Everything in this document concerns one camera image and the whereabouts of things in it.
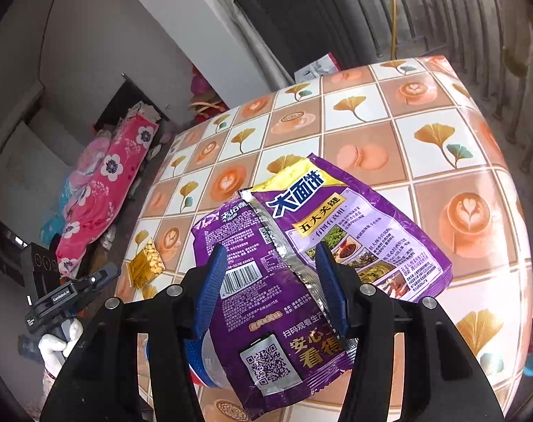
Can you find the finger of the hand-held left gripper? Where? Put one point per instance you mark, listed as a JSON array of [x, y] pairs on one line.
[[100, 278]]

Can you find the black appliance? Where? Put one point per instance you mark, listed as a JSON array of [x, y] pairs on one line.
[[42, 266]]

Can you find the pink bag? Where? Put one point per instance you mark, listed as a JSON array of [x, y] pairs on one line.
[[205, 85]]

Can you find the purple noodle packet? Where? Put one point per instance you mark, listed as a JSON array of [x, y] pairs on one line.
[[266, 312]]

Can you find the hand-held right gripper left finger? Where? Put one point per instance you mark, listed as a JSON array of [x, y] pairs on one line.
[[211, 290]]

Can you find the small yellow packet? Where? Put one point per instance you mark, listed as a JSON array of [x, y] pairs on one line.
[[145, 266]]

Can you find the person's left hand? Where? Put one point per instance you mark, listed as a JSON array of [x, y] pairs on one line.
[[55, 343]]

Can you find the pink floral blanket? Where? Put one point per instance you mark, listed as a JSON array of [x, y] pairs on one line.
[[108, 176]]

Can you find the red and white box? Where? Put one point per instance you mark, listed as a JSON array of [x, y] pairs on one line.
[[314, 70]]

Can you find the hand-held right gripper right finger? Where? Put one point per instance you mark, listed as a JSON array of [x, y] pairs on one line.
[[332, 290]]

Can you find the patterned tablecloth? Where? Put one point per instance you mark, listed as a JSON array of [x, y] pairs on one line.
[[424, 149]]

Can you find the blue label plastic bottle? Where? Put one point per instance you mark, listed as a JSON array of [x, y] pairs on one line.
[[205, 360]]

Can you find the black fabric chair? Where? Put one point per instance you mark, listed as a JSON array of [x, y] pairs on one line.
[[292, 22]]

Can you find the metal railing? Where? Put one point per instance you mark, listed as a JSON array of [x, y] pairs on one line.
[[468, 17]]

